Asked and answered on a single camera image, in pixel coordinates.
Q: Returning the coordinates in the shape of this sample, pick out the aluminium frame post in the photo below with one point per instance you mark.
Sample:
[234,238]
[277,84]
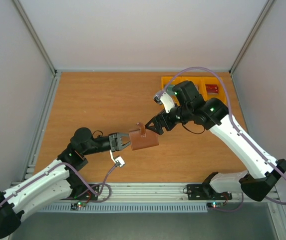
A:
[21,11]
[253,32]

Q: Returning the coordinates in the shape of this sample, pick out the aluminium front rail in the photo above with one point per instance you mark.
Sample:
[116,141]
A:
[142,191]

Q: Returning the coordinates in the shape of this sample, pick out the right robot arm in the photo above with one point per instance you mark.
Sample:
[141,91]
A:
[262,170]

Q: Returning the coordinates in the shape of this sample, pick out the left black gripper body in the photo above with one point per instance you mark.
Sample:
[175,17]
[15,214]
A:
[112,140]

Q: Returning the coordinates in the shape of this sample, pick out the left yellow bin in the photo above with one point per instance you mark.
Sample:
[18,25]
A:
[166,79]

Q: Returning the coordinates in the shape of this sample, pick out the red card stack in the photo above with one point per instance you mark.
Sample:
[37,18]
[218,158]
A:
[212,89]

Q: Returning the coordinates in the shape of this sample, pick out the middle yellow bin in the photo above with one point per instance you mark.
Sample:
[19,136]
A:
[198,81]

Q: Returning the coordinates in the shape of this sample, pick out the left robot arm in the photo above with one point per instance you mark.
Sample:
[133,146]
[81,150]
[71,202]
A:
[59,180]

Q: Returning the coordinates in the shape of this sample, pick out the right yellow bin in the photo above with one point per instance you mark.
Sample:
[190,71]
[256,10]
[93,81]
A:
[221,96]

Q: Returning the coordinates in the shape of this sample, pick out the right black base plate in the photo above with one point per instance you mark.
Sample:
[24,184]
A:
[199,192]

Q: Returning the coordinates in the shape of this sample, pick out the left small circuit board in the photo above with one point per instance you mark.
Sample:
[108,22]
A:
[78,205]

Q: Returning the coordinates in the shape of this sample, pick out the brown leather card holder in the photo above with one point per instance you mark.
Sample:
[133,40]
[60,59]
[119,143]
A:
[142,138]

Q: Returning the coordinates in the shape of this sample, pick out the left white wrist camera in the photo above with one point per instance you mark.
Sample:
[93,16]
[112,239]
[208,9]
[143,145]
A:
[118,160]

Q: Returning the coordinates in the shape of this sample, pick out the grey slotted cable duct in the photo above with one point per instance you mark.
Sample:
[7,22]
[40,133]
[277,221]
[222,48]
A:
[116,208]

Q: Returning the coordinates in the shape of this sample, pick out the right small circuit board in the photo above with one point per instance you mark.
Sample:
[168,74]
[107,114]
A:
[215,205]

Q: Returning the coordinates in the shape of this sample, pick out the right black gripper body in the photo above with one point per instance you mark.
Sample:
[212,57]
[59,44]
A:
[164,121]

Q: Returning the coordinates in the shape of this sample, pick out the yellow bin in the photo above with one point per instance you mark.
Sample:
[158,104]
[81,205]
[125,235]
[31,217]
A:
[166,79]
[221,96]
[198,81]

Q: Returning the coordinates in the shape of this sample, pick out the small circuit board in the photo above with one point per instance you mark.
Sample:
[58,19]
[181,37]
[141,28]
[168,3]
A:
[78,205]
[215,205]

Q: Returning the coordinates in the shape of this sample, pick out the left aluminium frame post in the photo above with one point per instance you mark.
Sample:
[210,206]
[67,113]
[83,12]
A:
[21,11]

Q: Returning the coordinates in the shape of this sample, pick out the right aluminium frame post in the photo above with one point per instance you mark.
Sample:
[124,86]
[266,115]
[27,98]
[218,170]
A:
[253,32]

